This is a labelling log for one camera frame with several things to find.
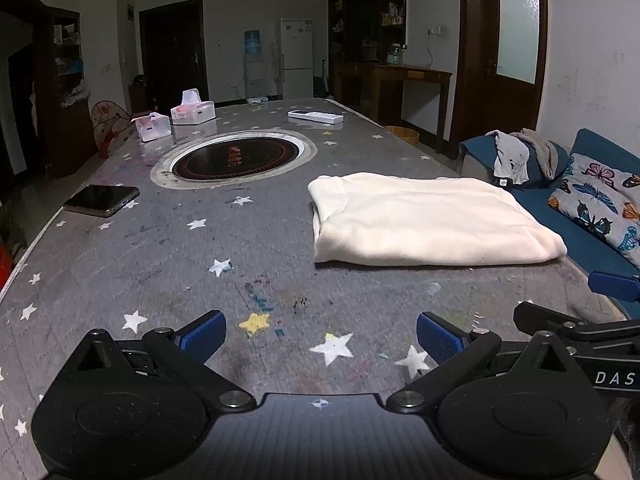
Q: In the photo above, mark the brown wooden desk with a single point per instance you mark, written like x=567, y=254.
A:
x=400, y=72

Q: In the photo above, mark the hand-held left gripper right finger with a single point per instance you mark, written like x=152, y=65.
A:
x=440, y=338

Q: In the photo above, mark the black smartphone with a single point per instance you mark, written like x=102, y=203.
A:
x=100, y=200

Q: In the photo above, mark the dark arched display cabinet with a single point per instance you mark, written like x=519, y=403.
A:
x=55, y=110

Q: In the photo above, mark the grey star printed tablecloth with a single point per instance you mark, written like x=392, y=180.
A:
x=175, y=260

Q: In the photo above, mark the white refrigerator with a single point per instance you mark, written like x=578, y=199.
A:
x=296, y=60

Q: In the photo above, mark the pink cartoon printed bags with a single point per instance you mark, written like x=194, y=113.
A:
x=110, y=132

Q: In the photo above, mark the glass jar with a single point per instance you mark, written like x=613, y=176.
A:
x=398, y=54

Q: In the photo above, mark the small green packet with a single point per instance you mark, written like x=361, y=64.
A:
x=257, y=101

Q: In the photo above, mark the cream towel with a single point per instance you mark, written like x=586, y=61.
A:
x=425, y=220

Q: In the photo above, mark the red plastic stool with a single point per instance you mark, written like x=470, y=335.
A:
x=5, y=267

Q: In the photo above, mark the white wall socket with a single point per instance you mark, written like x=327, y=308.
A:
x=435, y=30

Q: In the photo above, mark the blue water bottle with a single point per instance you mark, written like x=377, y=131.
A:
x=253, y=42

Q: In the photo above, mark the blue sofa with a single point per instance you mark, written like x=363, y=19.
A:
x=595, y=245

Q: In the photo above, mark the white water dispenser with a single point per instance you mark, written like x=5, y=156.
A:
x=255, y=77

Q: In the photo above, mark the dark wooden door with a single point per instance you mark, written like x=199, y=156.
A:
x=170, y=55

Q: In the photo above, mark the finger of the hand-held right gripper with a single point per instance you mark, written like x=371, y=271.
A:
x=617, y=286
x=540, y=314

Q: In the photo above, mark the large white tissue box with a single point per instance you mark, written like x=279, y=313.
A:
x=195, y=112

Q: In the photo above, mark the frosted glass wooden door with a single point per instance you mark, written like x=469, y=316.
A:
x=475, y=60

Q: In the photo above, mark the dark wooden shelf cabinet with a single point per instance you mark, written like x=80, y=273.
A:
x=360, y=10

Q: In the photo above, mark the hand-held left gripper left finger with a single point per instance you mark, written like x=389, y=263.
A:
x=205, y=336

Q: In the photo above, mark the white remote control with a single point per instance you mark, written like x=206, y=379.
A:
x=315, y=116

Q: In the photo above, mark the brown grey garment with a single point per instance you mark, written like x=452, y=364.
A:
x=547, y=152

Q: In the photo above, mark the round black induction cooktop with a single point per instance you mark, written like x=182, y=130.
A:
x=235, y=160

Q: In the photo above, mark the light grey garment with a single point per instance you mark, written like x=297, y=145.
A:
x=510, y=157

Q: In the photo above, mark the butterfly print cushion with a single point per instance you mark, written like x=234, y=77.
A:
x=600, y=195

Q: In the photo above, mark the wooden bucket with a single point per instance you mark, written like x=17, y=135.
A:
x=401, y=135

